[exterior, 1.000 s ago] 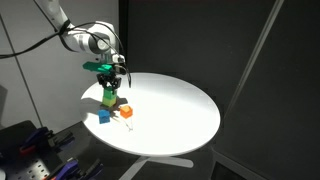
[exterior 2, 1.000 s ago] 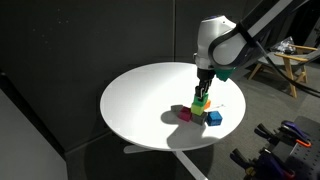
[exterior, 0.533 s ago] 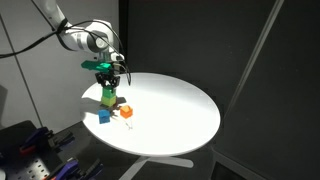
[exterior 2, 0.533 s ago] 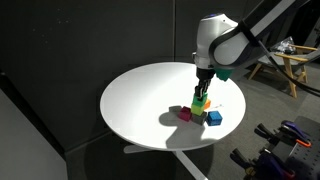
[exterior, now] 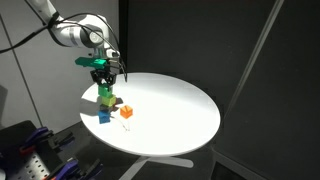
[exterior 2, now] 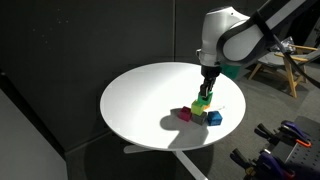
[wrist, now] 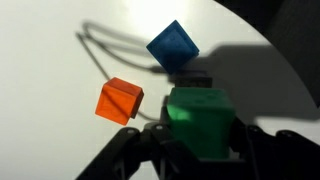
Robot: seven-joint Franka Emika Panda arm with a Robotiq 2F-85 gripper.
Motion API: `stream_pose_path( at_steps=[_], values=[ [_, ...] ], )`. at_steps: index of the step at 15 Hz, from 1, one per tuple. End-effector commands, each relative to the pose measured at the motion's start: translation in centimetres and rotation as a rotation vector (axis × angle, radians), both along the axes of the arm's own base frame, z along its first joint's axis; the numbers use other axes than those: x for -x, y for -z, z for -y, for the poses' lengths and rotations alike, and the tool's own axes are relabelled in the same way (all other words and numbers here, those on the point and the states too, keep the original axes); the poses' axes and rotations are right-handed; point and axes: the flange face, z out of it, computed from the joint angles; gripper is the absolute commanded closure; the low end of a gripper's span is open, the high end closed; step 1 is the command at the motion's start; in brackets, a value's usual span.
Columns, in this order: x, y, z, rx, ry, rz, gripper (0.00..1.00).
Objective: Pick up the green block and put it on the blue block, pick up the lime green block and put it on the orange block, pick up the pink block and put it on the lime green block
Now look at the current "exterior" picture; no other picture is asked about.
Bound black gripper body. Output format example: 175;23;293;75
89;65;117;85

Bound lime green block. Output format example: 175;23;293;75
101;94;117;108

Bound grey block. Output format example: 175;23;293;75
98;103;111;113

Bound orange block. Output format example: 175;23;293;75
119;104;134;120

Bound blue block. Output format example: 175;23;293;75
97;109;112;125

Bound black clamp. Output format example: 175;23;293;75
49;130;76;152

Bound black workbench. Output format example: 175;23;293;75
0;119;105;180

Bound white table base legs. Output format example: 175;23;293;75
118;154;195;180

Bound perforated metal board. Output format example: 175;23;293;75
14;150;52;180

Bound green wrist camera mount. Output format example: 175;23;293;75
74;56;110;68

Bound black looped gripper cable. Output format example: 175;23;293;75
56;12;129;84

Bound black vertical post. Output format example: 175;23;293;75
117;0;130;75

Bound purple clamp with orange handle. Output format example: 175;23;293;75
19;126;55;156

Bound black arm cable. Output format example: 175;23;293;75
0;0;58;55

